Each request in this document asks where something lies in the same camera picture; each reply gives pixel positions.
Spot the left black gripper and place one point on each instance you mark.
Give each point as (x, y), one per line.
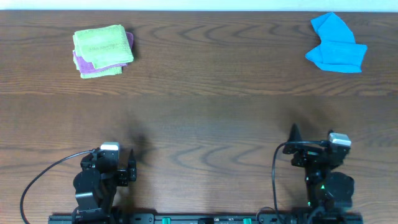
(132, 166)

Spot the bottom green folded towel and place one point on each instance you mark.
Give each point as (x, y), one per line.
(87, 70)

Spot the top green folded towel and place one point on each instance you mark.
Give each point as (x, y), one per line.
(103, 46)

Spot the green folded towel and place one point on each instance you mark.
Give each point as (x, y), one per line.
(103, 46)
(87, 70)

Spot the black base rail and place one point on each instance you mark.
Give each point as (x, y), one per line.
(264, 218)

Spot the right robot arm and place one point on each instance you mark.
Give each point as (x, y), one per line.
(329, 192)

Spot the purple folded towel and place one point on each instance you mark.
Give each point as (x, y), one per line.
(77, 48)

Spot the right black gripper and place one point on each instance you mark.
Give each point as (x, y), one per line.
(304, 152)

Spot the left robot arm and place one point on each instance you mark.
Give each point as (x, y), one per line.
(97, 183)

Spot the blue cloth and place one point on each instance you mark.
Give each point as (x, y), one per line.
(338, 50)

